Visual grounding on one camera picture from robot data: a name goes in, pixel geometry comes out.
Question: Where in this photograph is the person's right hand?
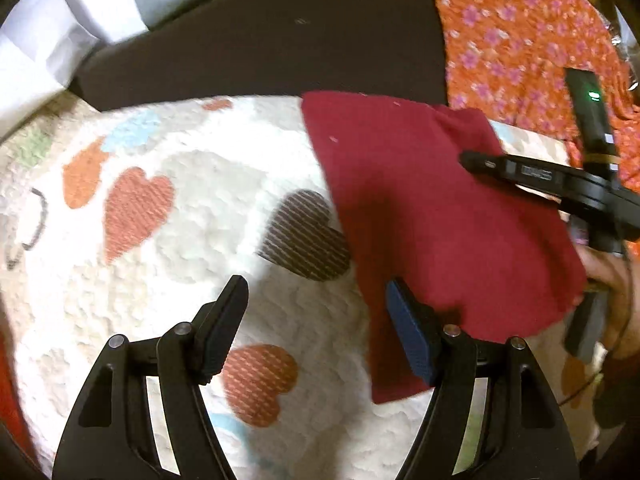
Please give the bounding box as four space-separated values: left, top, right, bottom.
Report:
574 244 640 361

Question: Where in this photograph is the maroon long-sleeve shirt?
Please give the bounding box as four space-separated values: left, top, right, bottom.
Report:
302 91 586 404

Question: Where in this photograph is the orange floral bedsheet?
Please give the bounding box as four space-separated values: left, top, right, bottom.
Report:
435 0 639 190

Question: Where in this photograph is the red plastic bag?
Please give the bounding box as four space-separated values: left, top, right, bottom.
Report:
0 336 37 460

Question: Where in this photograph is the white heart-patterned quilt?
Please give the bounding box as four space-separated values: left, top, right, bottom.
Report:
1 96 576 479

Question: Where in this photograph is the white paper bag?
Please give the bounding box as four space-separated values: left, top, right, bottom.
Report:
1 0 148 136

